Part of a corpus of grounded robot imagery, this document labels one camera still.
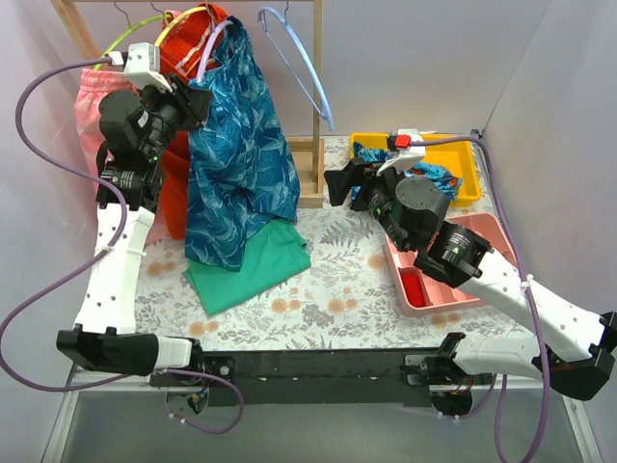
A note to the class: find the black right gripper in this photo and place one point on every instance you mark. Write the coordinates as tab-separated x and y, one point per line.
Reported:
360	178

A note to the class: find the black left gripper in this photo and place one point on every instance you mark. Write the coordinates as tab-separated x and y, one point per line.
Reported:
191	103

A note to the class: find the lilac hanger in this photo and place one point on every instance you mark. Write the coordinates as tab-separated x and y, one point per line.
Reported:
209	46

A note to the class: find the dark blue shark shorts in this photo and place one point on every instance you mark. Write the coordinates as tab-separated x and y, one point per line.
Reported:
242	173

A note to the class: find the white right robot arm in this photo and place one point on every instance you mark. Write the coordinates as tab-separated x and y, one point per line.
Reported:
571	347

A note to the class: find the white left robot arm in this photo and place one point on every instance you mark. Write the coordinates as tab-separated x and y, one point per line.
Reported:
104	336

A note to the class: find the orange shorts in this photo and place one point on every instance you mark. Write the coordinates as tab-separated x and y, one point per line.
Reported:
171	214

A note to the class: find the light blue hanger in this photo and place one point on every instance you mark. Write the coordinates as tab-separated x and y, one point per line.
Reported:
303	62

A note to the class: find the yellow hanger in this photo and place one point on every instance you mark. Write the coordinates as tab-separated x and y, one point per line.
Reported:
192	27

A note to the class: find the pink patterned shorts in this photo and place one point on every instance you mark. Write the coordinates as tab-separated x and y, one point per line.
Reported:
94	86

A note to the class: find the green hanger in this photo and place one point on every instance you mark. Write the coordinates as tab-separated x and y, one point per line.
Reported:
164	18

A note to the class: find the light blue patterned shorts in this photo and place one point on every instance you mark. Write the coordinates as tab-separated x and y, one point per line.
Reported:
444	181

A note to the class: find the wooden clothes rack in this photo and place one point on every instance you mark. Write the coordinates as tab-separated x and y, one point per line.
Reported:
308	153

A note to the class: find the green folded cloth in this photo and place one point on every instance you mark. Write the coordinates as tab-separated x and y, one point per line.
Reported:
273	255

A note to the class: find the yellow plastic bin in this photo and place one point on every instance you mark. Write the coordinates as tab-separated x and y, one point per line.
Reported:
457	158

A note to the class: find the red rolled cloth front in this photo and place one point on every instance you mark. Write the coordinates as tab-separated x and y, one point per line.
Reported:
412	286

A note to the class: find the pink divided tray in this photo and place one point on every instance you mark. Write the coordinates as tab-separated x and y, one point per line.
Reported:
440	298

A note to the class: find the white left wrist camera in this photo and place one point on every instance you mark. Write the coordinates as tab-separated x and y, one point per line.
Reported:
141	66

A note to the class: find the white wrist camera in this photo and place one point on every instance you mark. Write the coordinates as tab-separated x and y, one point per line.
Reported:
141	66
403	154

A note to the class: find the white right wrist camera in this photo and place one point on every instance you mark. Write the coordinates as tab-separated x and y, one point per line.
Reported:
403	154

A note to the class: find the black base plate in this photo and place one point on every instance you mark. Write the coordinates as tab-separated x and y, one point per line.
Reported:
344	376

